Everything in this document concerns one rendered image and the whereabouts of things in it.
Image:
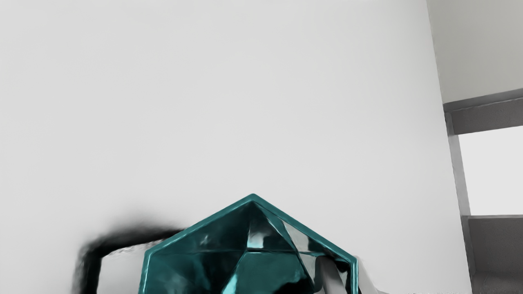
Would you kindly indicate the teal faceted mug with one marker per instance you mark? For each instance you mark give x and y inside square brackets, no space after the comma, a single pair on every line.
[229,261]

